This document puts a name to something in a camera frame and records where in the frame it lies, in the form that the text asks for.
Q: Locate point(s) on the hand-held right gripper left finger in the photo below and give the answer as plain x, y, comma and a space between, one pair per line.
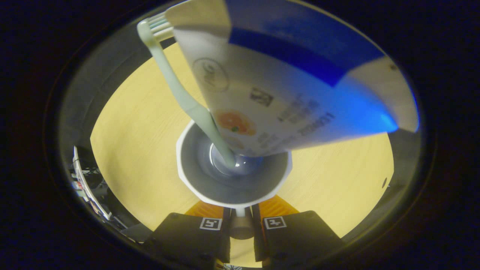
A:
226, 240

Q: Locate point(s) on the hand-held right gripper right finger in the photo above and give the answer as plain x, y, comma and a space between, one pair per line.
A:
257, 240

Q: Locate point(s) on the pale green toothbrush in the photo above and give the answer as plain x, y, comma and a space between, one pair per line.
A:
176, 84

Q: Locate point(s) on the white toothpaste tube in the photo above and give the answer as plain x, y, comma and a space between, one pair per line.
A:
285, 82

